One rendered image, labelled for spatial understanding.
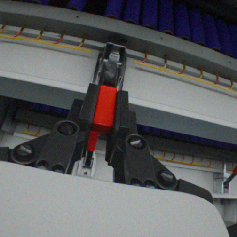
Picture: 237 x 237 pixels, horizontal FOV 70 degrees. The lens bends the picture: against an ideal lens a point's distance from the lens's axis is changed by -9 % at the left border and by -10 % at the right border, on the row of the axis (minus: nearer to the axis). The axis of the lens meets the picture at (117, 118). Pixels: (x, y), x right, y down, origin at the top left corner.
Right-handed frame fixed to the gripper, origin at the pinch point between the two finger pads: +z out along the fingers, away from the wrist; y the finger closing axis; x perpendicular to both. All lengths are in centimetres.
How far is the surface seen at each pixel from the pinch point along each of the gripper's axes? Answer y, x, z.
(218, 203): 41, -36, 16
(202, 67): 9.4, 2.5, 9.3
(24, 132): -11.7, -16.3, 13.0
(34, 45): -7.8, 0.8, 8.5
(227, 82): 13.2, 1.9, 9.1
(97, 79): -0.9, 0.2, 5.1
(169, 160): 14.4, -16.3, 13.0
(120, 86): 1.2, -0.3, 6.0
